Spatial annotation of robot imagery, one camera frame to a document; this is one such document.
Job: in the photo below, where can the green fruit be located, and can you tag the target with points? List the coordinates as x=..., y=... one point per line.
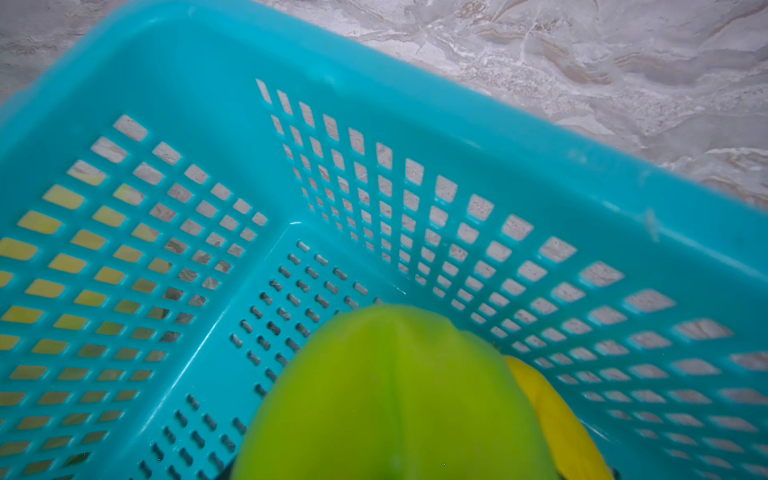
x=394, y=392

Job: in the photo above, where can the yellow banana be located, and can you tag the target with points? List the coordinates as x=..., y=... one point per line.
x=575, y=454

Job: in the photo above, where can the teal plastic basket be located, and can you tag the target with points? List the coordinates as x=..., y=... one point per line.
x=196, y=187

